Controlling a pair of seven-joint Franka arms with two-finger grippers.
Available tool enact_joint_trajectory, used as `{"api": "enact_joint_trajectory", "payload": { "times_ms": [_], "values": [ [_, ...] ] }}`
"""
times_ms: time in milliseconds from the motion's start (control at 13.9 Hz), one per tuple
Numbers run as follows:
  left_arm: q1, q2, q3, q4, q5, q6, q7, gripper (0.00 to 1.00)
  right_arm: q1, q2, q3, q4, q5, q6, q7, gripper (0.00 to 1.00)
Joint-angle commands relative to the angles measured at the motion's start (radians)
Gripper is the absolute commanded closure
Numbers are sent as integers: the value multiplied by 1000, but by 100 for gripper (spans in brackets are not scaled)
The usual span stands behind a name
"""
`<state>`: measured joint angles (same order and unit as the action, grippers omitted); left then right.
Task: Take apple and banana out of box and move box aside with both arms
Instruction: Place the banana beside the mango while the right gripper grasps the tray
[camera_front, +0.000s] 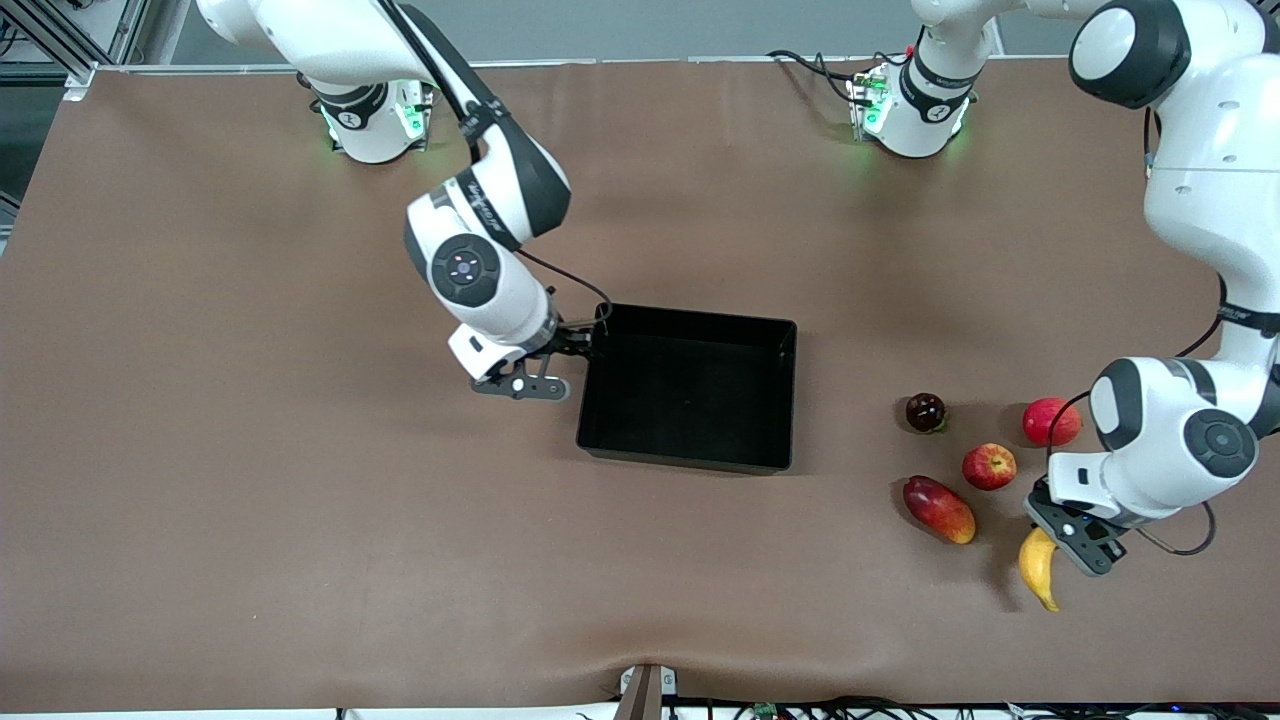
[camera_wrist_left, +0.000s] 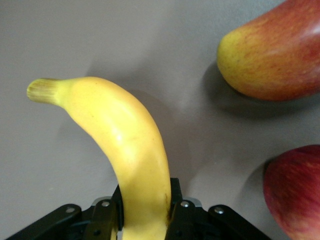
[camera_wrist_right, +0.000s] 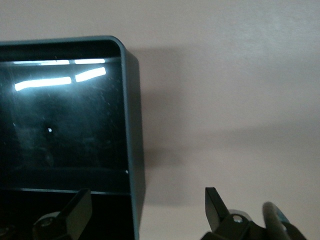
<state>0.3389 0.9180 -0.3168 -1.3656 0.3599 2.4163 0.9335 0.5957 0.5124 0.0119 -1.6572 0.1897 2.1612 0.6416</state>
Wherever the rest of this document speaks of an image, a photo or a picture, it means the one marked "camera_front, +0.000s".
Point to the yellow banana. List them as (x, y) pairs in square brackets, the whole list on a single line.
[(1038, 570)]

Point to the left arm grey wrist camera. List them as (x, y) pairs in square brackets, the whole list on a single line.
[(1080, 535)]

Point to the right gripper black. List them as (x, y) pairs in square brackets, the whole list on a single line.
[(572, 341)]

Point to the brown camera mount bracket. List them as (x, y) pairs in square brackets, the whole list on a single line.
[(645, 690)]

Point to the aluminium frame profile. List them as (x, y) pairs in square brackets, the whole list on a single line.
[(125, 30)]

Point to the black plastic box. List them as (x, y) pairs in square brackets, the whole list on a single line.
[(690, 400)]

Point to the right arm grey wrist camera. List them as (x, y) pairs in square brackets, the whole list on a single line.
[(520, 388)]

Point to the small green circuit board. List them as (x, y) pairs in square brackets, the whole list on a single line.
[(765, 711)]

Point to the silver table edge rail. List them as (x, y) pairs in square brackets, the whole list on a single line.
[(650, 60)]

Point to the round red peach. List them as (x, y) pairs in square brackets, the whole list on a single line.
[(1050, 422)]

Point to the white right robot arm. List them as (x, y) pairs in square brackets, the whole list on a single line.
[(510, 300)]

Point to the dark purple plum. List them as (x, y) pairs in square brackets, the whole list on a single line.
[(925, 412)]

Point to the brown table mat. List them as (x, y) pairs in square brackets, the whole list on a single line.
[(300, 550)]

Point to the red yellow mango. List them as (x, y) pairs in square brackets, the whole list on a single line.
[(940, 510)]

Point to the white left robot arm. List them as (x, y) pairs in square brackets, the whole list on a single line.
[(1200, 200)]

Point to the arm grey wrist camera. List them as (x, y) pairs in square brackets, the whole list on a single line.
[(520, 388), (1080, 535)]

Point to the small red yellow apple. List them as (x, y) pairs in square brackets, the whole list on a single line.
[(990, 467)]

